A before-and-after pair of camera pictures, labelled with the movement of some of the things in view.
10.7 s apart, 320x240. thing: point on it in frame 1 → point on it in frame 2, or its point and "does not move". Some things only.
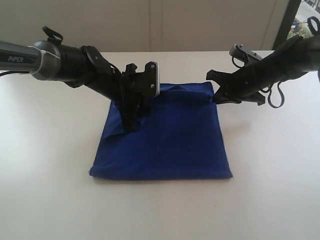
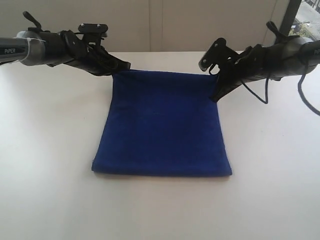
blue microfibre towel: [179, 138] does not move
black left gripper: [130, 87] → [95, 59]
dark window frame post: [289, 14] does not move
